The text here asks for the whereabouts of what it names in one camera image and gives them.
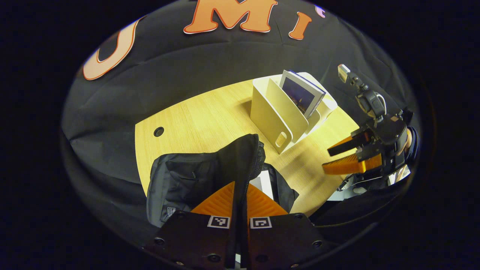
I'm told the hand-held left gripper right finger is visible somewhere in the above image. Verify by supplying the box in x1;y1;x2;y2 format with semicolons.
240;183;327;269

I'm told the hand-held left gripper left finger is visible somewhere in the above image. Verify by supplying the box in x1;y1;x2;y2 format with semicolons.
144;181;237;269

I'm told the black schoolbag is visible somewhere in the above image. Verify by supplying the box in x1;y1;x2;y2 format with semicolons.
146;134;300;228

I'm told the blue book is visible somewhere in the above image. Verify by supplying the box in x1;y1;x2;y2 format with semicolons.
279;70;326;119

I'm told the white bookshelf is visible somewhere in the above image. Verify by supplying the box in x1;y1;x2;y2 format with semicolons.
250;72;338;154

